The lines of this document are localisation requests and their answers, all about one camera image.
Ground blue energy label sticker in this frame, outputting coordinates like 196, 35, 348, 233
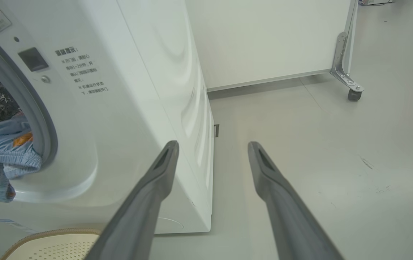
0, 218, 37, 234

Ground white front-load washing machine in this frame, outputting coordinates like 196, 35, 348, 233
0, 0, 215, 260

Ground white partition panel with caster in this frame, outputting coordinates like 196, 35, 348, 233
185, 0, 365, 101

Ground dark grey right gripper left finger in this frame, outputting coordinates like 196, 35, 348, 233
85, 140, 180, 260

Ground cream perforated laundry basket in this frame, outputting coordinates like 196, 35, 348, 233
0, 228, 102, 260

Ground blue printed pajama pants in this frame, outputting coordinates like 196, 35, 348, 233
0, 114, 43, 203

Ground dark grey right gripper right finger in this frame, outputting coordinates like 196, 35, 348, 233
248, 141, 344, 260

